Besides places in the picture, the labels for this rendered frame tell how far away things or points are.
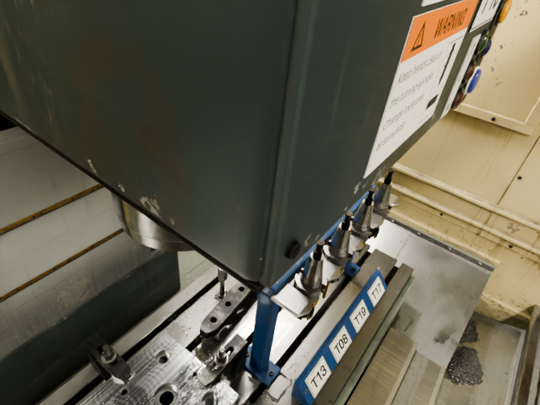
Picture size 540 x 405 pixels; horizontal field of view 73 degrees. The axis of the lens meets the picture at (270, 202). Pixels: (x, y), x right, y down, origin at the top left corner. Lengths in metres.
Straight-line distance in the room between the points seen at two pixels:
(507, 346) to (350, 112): 1.47
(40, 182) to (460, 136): 1.17
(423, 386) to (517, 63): 0.96
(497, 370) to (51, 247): 1.38
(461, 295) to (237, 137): 1.37
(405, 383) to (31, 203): 1.09
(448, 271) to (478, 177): 0.36
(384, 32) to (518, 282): 1.42
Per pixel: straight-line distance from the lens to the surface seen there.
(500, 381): 1.51
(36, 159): 0.84
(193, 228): 0.22
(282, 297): 0.71
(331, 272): 0.78
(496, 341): 1.62
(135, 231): 0.41
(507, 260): 1.53
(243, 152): 0.16
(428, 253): 1.52
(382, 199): 0.95
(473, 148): 1.35
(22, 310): 1.06
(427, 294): 1.46
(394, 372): 1.27
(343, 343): 1.03
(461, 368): 1.48
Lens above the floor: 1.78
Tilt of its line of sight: 38 degrees down
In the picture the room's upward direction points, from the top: 7 degrees clockwise
